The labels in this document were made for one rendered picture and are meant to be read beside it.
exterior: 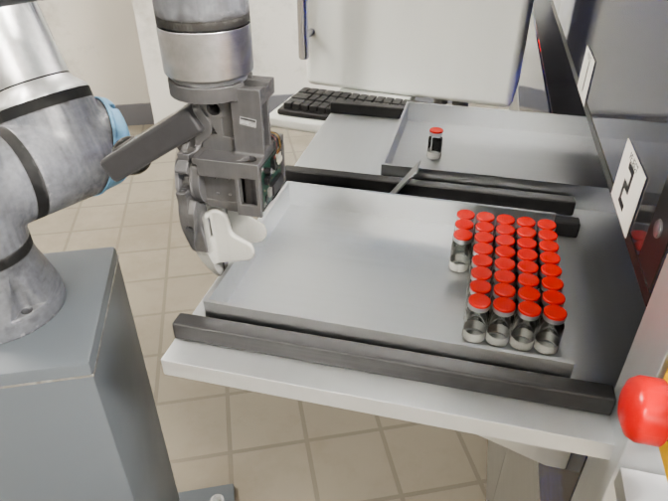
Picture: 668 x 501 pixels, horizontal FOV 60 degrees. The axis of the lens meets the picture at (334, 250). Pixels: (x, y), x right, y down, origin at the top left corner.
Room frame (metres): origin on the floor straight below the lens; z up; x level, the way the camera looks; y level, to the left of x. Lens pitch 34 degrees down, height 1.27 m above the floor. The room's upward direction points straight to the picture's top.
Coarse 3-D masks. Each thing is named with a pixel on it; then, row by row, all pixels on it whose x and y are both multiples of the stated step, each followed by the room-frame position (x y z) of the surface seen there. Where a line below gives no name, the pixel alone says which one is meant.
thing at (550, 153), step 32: (416, 128) 0.95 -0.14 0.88; (448, 128) 0.95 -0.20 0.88; (480, 128) 0.95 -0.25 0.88; (512, 128) 0.94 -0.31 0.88; (544, 128) 0.93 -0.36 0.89; (576, 128) 0.92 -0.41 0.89; (384, 160) 0.75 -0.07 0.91; (416, 160) 0.82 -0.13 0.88; (448, 160) 0.82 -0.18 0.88; (480, 160) 0.82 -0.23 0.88; (512, 160) 0.82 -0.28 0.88; (544, 160) 0.82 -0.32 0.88; (576, 160) 0.82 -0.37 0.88; (544, 192) 0.68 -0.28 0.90; (576, 192) 0.67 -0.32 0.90; (608, 192) 0.67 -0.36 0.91
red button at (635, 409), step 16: (640, 384) 0.24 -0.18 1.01; (656, 384) 0.24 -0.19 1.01; (624, 400) 0.24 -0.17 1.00; (640, 400) 0.23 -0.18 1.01; (656, 400) 0.23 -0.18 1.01; (624, 416) 0.23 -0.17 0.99; (640, 416) 0.22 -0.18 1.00; (656, 416) 0.22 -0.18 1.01; (624, 432) 0.23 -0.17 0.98; (640, 432) 0.22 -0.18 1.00; (656, 432) 0.21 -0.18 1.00
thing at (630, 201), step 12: (624, 156) 0.50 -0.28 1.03; (636, 156) 0.47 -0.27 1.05; (624, 168) 0.49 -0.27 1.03; (636, 168) 0.46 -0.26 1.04; (636, 180) 0.45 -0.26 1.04; (612, 192) 0.51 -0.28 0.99; (624, 192) 0.47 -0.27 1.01; (636, 192) 0.44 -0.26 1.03; (624, 204) 0.46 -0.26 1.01; (636, 204) 0.43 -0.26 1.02; (624, 216) 0.45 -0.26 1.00; (624, 228) 0.44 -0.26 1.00
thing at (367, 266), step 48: (288, 192) 0.68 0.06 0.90; (336, 192) 0.67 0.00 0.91; (288, 240) 0.59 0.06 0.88; (336, 240) 0.59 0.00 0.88; (384, 240) 0.59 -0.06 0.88; (432, 240) 0.59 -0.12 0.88; (240, 288) 0.50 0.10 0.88; (288, 288) 0.50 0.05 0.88; (336, 288) 0.50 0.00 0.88; (384, 288) 0.50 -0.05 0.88; (432, 288) 0.50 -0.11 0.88; (336, 336) 0.40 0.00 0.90; (384, 336) 0.39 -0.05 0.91; (432, 336) 0.42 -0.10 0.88
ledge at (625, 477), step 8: (624, 472) 0.27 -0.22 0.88; (632, 472) 0.27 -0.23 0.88; (640, 472) 0.27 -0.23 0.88; (616, 480) 0.27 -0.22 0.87; (624, 480) 0.26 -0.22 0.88; (632, 480) 0.26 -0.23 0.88; (640, 480) 0.26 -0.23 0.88; (648, 480) 0.26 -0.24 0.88; (656, 480) 0.26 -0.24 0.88; (664, 480) 0.26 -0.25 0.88; (616, 488) 0.27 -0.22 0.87; (624, 488) 0.26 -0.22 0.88; (632, 488) 0.26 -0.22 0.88; (640, 488) 0.26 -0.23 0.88; (648, 488) 0.26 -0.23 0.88; (656, 488) 0.26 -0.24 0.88; (664, 488) 0.26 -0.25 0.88; (616, 496) 0.26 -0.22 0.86; (624, 496) 0.25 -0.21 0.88; (632, 496) 0.25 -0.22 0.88; (640, 496) 0.25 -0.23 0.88; (648, 496) 0.25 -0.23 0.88; (656, 496) 0.25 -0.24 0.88; (664, 496) 0.25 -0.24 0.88
